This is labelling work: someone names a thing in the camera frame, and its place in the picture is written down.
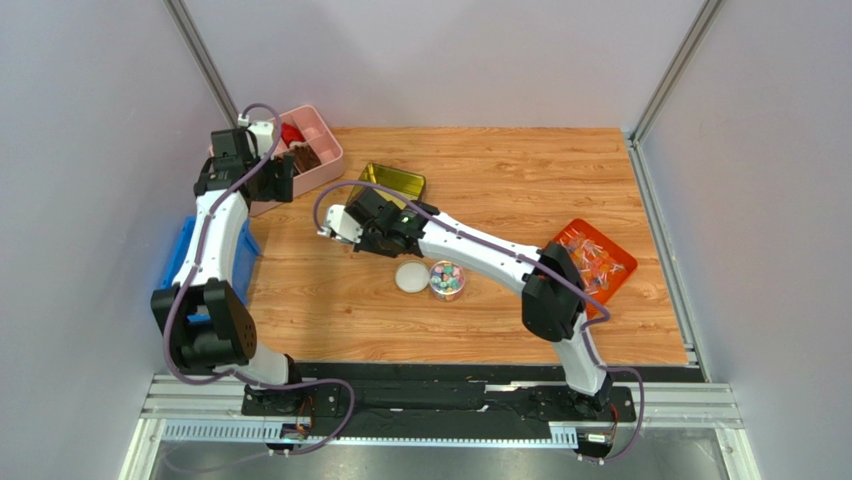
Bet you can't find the blue plastic bin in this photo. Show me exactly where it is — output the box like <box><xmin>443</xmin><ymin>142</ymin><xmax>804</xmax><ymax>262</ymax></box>
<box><xmin>156</xmin><ymin>216</ymin><xmax>261</xmax><ymax>307</ymax></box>

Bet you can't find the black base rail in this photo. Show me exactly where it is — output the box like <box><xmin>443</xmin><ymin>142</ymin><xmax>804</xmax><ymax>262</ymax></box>
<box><xmin>140</xmin><ymin>359</ymin><xmax>743</xmax><ymax>449</ymax></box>

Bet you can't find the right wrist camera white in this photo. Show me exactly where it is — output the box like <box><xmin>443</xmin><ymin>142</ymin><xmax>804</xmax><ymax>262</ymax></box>
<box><xmin>317</xmin><ymin>204</ymin><xmax>363</xmax><ymax>245</ymax></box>

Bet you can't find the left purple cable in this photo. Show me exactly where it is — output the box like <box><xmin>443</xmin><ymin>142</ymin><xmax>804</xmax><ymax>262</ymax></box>
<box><xmin>161</xmin><ymin>103</ymin><xmax>357</xmax><ymax>458</ymax></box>

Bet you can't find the purple cable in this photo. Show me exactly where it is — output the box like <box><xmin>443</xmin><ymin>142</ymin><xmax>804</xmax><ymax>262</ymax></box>
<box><xmin>312</xmin><ymin>180</ymin><xmax>646</xmax><ymax>464</ymax></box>
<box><xmin>161</xmin><ymin>103</ymin><xmax>357</xmax><ymax>458</ymax></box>

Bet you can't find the aluminium frame post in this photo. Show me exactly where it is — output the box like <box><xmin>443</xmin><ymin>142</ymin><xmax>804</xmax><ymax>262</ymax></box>
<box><xmin>163</xmin><ymin>0</ymin><xmax>240</xmax><ymax>127</ymax></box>
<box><xmin>629</xmin><ymin>0</ymin><xmax>726</xmax><ymax>146</ymax></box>

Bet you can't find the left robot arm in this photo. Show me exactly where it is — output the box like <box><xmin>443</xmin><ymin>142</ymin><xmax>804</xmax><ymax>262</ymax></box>
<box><xmin>150</xmin><ymin>122</ymin><xmax>293</xmax><ymax>388</ymax></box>

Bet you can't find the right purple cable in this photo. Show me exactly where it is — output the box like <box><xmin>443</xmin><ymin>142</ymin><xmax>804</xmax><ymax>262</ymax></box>
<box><xmin>312</xmin><ymin>180</ymin><xmax>646</xmax><ymax>464</ymax></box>

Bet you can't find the clear plastic cup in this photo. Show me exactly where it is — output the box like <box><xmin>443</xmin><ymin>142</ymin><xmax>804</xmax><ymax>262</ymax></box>
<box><xmin>429</xmin><ymin>260</ymin><xmax>466</xmax><ymax>302</ymax></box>

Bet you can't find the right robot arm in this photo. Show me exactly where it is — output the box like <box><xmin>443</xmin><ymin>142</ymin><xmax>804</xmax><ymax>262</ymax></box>
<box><xmin>320</xmin><ymin>186</ymin><xmax>613</xmax><ymax>411</ymax></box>

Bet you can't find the left aluminium frame post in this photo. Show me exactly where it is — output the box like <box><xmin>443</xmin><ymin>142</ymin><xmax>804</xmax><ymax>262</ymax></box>
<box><xmin>163</xmin><ymin>0</ymin><xmax>240</xmax><ymax>127</ymax></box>

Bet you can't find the square tin of star candies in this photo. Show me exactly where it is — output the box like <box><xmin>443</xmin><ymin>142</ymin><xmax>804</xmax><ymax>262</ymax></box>
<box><xmin>358</xmin><ymin>162</ymin><xmax>426</xmax><ymax>201</ymax></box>

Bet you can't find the pink compartment tray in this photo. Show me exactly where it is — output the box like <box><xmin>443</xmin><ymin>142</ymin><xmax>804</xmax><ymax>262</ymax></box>
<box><xmin>210</xmin><ymin>103</ymin><xmax>345</xmax><ymax>218</ymax></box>

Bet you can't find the orange tray of candies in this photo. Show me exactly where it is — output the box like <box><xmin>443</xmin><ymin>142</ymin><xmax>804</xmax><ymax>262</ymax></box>
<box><xmin>553</xmin><ymin>218</ymin><xmax>638</xmax><ymax>305</ymax></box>

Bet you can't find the right aluminium frame post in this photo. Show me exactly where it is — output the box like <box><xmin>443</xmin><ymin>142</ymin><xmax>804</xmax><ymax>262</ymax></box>
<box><xmin>629</xmin><ymin>0</ymin><xmax>726</xmax><ymax>146</ymax></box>

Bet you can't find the white round lid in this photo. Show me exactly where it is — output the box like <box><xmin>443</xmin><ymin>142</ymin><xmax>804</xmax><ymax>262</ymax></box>
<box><xmin>394</xmin><ymin>260</ymin><xmax>430</xmax><ymax>294</ymax></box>

